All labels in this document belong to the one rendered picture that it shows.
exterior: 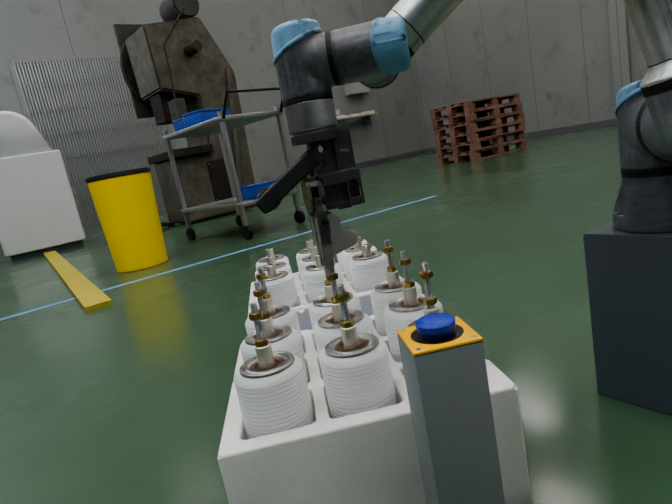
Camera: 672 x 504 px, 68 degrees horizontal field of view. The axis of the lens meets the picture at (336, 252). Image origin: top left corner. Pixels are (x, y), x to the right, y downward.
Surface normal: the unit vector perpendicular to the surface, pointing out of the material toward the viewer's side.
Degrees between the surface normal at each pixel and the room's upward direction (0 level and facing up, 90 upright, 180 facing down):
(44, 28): 90
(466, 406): 90
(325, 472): 90
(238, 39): 90
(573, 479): 0
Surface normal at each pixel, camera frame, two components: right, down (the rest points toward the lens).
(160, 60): 0.65, 0.03
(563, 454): -0.18, -0.96
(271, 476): 0.11, 0.18
